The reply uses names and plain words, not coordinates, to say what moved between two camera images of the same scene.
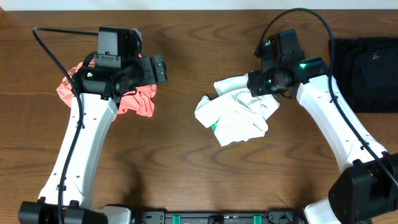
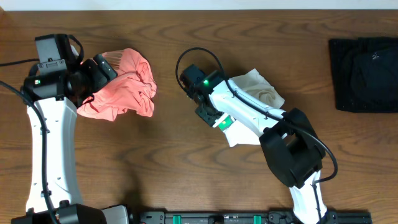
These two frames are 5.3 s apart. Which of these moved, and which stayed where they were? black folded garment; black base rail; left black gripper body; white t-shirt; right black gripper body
Moved: left black gripper body; white t-shirt; right black gripper body
Stayed: black base rail; black folded garment
